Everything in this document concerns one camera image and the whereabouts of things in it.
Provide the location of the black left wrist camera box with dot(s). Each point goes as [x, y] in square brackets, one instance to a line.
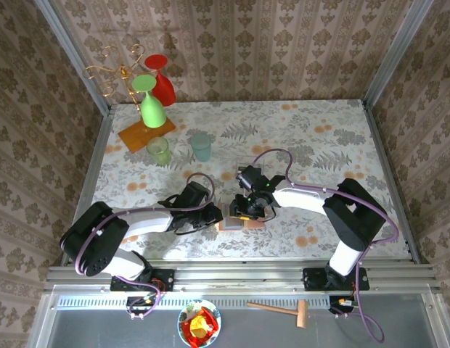
[194, 195]

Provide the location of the grey metal shelf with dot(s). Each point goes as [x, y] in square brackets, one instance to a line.
[265, 333]

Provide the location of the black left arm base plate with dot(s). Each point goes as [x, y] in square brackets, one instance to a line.
[163, 277]

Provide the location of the aluminium extrusion frame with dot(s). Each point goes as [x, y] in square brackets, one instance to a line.
[246, 275]

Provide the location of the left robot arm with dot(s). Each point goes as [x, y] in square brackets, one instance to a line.
[149, 222]

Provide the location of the brown leather card holder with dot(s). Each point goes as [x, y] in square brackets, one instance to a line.
[232, 223]

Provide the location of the red wrapper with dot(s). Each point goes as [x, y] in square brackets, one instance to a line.
[209, 316]

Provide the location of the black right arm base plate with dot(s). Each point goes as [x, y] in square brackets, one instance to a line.
[314, 279]

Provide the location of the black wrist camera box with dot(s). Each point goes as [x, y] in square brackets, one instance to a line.
[252, 177]
[194, 195]

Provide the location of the blue textured tumbler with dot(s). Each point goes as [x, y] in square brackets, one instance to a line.
[201, 148]

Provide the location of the wooden mallet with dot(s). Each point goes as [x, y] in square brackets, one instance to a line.
[302, 313]

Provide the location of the green plastic wine glass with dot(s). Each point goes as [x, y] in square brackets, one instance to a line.
[153, 112]

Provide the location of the patterned ceramic bowl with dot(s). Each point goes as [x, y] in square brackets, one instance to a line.
[190, 308]

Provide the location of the red plastic wine glass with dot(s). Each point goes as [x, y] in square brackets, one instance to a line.
[165, 90]

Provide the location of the yellow crumpled paper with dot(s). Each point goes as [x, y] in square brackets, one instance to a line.
[198, 322]

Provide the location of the green glass tumbler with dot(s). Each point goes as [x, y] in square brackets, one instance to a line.
[159, 150]

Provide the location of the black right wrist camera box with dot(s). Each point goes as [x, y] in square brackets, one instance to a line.
[252, 177]

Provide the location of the floral fern print tablecloth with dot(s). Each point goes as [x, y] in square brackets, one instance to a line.
[301, 119]

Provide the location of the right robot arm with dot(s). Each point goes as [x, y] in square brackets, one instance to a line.
[301, 199]

